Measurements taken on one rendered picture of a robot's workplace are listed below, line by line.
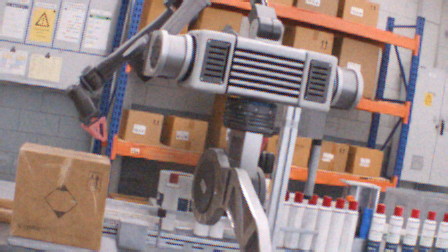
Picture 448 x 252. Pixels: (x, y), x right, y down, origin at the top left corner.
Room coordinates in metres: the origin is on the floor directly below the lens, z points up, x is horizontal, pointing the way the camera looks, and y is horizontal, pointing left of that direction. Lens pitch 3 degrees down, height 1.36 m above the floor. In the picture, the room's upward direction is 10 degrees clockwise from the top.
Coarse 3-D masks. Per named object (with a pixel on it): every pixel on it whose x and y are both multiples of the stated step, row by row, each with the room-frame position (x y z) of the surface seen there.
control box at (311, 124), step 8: (304, 112) 2.67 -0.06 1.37; (312, 112) 2.66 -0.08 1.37; (320, 112) 2.74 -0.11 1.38; (304, 120) 2.67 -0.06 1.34; (312, 120) 2.67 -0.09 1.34; (320, 120) 2.76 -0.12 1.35; (304, 128) 2.66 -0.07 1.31; (312, 128) 2.69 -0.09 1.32; (320, 128) 2.77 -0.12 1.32; (304, 136) 2.66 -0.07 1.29; (312, 136) 2.70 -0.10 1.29; (320, 136) 2.79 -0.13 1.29
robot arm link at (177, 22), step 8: (176, 0) 2.45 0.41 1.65; (184, 0) 2.41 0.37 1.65; (192, 0) 2.37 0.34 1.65; (200, 0) 2.40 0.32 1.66; (208, 0) 2.43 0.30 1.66; (176, 8) 2.47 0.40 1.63; (184, 8) 2.33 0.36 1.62; (192, 8) 2.36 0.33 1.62; (200, 8) 2.39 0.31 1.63; (176, 16) 2.30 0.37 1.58; (184, 16) 2.32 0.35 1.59; (192, 16) 2.35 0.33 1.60; (168, 24) 2.26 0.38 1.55; (176, 24) 2.28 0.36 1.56; (184, 24) 2.31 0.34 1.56; (168, 32) 2.24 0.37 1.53; (176, 32) 2.27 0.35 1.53; (144, 40) 2.15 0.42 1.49; (136, 48) 2.11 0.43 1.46; (128, 56) 2.12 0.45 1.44; (144, 80) 2.16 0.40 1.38
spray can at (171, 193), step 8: (176, 176) 2.72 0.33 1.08; (168, 184) 2.72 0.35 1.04; (176, 184) 2.72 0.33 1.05; (168, 192) 2.71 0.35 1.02; (176, 192) 2.72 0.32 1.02; (168, 200) 2.71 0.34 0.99; (176, 200) 2.72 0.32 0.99; (168, 208) 2.71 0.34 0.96; (168, 216) 2.71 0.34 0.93; (168, 224) 2.71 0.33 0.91
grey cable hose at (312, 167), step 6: (318, 144) 2.74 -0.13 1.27; (312, 150) 2.75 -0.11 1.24; (318, 150) 2.74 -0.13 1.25; (312, 156) 2.74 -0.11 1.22; (318, 156) 2.74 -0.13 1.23; (312, 162) 2.74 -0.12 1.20; (312, 168) 2.74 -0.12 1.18; (312, 174) 2.74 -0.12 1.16; (306, 180) 2.75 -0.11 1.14; (312, 180) 2.74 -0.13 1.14; (306, 186) 2.75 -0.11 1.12; (312, 186) 2.74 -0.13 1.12; (306, 192) 2.74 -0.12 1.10; (312, 192) 2.75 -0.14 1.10; (306, 198) 2.74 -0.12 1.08; (312, 198) 2.75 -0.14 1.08
